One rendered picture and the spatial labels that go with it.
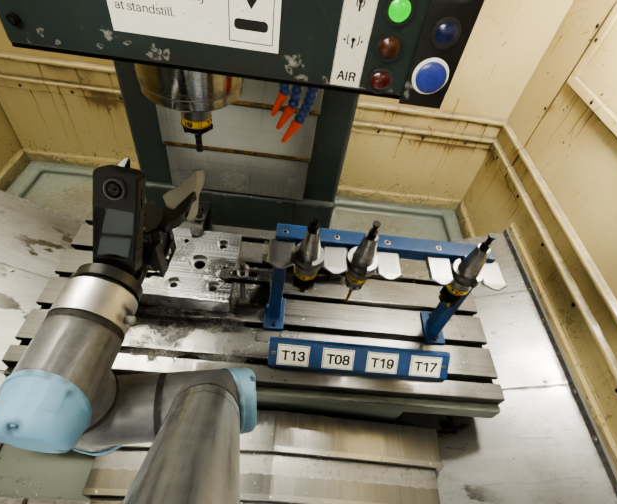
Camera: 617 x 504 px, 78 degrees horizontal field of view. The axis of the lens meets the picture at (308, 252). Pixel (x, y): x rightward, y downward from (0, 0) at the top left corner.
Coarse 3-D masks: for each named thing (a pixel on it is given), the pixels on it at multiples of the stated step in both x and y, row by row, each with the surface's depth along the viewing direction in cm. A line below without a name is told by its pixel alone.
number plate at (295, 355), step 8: (280, 344) 92; (288, 344) 92; (280, 352) 92; (288, 352) 92; (296, 352) 92; (304, 352) 92; (280, 360) 92; (288, 360) 92; (296, 360) 92; (304, 360) 92
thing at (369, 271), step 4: (352, 248) 78; (352, 252) 77; (348, 256) 77; (352, 256) 77; (376, 256) 78; (348, 260) 76; (352, 260) 76; (376, 260) 77; (348, 264) 77; (352, 264) 75; (356, 264) 76; (372, 264) 76; (376, 264) 76; (352, 268) 76; (356, 268) 75; (360, 268) 76; (364, 268) 76; (368, 268) 75; (372, 268) 75; (352, 272) 77; (356, 272) 76; (360, 272) 77; (364, 272) 77; (368, 272) 76; (372, 272) 77; (356, 276) 77; (364, 276) 77; (368, 276) 77
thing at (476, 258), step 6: (474, 252) 74; (480, 252) 73; (486, 252) 73; (468, 258) 75; (474, 258) 74; (480, 258) 73; (486, 258) 74; (462, 264) 77; (468, 264) 76; (474, 264) 75; (480, 264) 74; (462, 270) 77; (468, 270) 76; (474, 270) 75; (480, 270) 76; (468, 276) 77; (474, 276) 77
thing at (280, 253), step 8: (272, 240) 78; (280, 240) 78; (272, 248) 77; (280, 248) 77; (288, 248) 77; (272, 256) 75; (280, 256) 76; (288, 256) 76; (272, 264) 74; (280, 264) 74; (288, 264) 75
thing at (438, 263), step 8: (432, 256) 81; (432, 264) 79; (440, 264) 80; (448, 264) 80; (432, 272) 78; (440, 272) 78; (448, 272) 78; (432, 280) 77; (440, 280) 77; (448, 280) 77
